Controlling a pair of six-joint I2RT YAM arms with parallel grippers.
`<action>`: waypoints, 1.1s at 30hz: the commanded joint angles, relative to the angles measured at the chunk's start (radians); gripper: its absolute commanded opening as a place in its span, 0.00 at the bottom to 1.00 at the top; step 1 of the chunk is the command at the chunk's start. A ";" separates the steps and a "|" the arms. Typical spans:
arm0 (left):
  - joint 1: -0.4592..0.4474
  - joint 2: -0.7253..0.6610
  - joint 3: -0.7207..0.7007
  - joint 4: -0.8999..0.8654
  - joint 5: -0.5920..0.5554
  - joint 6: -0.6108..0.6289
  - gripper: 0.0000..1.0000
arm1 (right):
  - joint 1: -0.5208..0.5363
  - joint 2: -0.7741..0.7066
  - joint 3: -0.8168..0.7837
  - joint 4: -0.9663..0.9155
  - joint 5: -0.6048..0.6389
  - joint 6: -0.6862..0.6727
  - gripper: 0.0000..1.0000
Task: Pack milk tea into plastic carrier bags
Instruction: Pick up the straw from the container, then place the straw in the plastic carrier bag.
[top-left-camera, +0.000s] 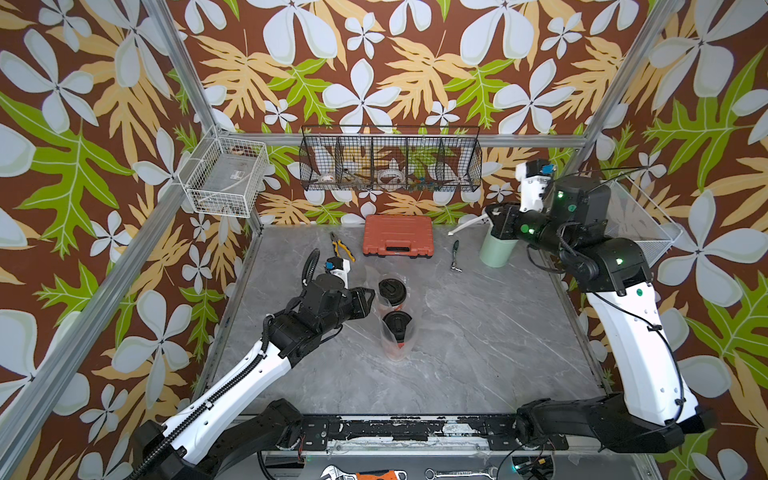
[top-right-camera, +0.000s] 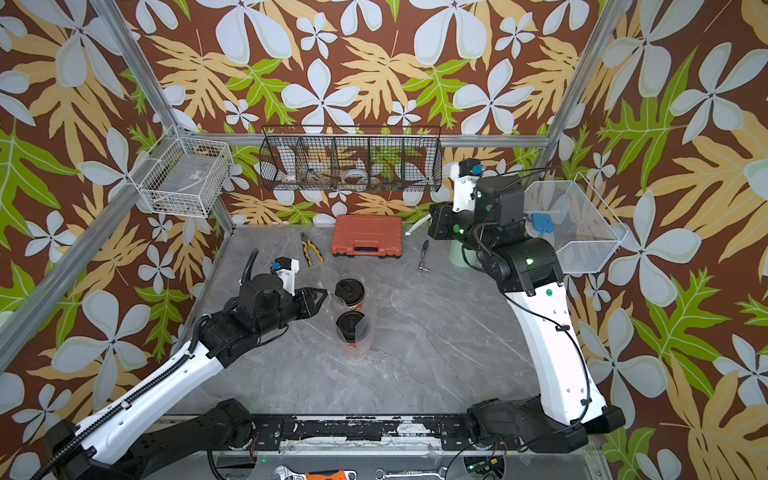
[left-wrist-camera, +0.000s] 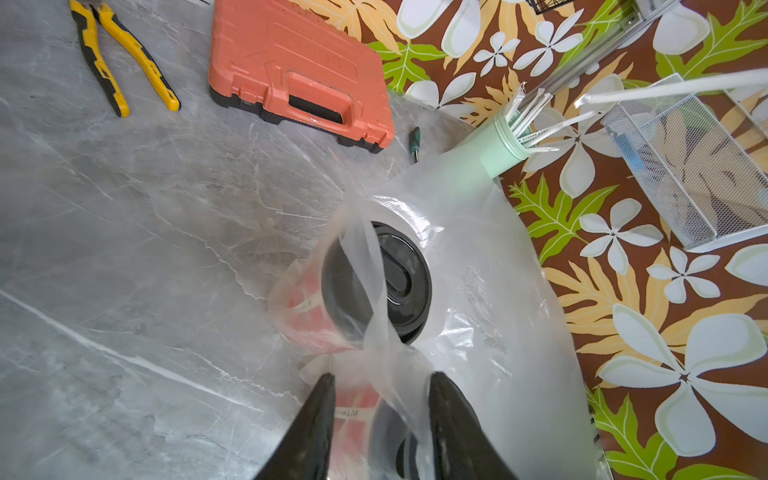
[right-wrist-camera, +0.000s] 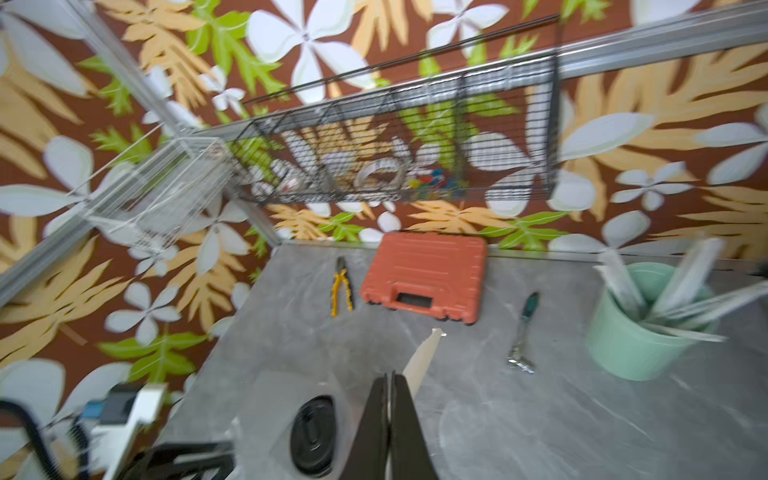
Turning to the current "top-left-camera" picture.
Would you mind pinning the mint green cup holder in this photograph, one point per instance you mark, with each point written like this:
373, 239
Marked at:
494, 252

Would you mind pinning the orange handled adjustable wrench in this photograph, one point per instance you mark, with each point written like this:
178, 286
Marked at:
333, 472

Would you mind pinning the yellow black pliers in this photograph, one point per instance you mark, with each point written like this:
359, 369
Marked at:
340, 248

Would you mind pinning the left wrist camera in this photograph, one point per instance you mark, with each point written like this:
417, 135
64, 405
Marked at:
339, 268

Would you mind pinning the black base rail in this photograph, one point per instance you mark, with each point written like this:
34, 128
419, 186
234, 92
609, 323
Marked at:
495, 432

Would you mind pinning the white straw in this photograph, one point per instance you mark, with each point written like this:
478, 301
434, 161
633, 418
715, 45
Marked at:
472, 222

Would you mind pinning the clear plastic carrier bag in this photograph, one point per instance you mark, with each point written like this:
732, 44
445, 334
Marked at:
412, 306

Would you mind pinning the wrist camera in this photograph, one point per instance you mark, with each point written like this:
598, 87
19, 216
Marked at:
534, 177
339, 268

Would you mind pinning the red plastic tool case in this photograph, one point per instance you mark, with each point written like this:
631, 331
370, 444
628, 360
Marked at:
393, 235

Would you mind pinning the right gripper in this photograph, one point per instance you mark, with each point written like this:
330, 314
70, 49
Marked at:
506, 228

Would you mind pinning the black wire basket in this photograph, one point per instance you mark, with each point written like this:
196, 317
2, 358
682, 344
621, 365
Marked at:
390, 158

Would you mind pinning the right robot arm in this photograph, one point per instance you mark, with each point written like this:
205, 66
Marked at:
655, 409

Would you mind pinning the silver combination wrench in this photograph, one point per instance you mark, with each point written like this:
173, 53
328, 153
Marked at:
487, 473

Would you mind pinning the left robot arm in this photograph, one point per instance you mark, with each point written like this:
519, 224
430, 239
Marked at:
203, 440

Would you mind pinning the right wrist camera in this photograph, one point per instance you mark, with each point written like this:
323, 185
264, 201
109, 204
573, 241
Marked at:
534, 177

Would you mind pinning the red milk tea cup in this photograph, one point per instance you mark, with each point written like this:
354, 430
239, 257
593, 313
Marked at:
392, 295
398, 330

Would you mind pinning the white wire basket left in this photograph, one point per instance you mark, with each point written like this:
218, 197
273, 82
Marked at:
223, 175

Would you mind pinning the white mesh basket right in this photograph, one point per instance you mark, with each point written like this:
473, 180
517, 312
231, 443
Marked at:
633, 214

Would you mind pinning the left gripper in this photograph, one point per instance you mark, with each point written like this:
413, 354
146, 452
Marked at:
355, 297

